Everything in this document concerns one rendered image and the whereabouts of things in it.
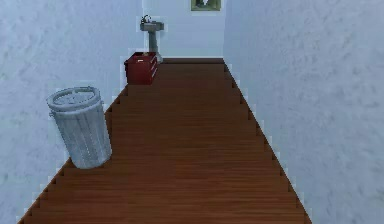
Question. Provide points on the red chest of drawers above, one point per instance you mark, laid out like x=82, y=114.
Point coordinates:
x=140, y=70

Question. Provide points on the dark sink faucet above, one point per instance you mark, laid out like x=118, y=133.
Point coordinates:
x=145, y=18

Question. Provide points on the green framed picture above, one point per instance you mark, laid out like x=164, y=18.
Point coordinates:
x=205, y=4

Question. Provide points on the grey metal trash can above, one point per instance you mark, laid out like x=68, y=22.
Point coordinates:
x=81, y=133

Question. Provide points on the grey pedestal sink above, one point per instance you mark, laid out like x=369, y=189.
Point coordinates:
x=153, y=36

